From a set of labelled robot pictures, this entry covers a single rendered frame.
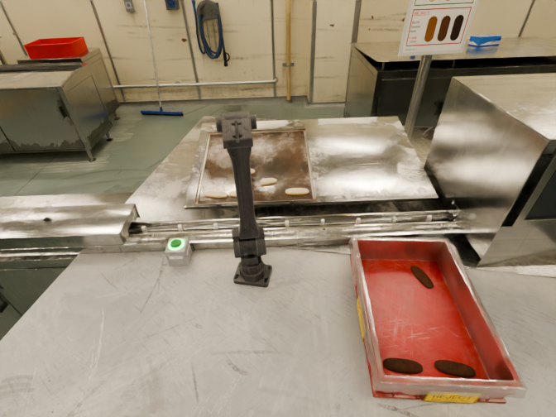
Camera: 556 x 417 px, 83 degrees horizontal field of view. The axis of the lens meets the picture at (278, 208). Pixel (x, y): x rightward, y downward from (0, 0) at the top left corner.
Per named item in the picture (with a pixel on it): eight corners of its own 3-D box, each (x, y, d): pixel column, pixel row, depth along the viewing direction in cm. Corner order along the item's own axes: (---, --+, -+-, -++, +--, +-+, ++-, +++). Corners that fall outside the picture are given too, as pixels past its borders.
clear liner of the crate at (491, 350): (369, 402, 76) (376, 385, 70) (346, 253, 113) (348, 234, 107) (512, 409, 74) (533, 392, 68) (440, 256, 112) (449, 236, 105)
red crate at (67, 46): (29, 58, 342) (22, 45, 334) (45, 50, 370) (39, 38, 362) (76, 55, 345) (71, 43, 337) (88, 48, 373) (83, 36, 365)
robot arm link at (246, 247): (242, 270, 101) (258, 267, 102) (238, 247, 95) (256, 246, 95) (241, 249, 108) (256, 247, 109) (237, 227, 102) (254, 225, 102)
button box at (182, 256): (170, 273, 114) (161, 252, 107) (174, 256, 120) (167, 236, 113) (192, 272, 114) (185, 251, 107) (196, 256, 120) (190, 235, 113)
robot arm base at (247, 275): (232, 283, 105) (267, 288, 103) (230, 267, 100) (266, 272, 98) (240, 264, 112) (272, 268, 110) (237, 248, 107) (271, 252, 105)
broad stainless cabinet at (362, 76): (359, 174, 303) (378, 62, 239) (340, 128, 384) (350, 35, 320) (557, 167, 304) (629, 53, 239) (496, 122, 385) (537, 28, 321)
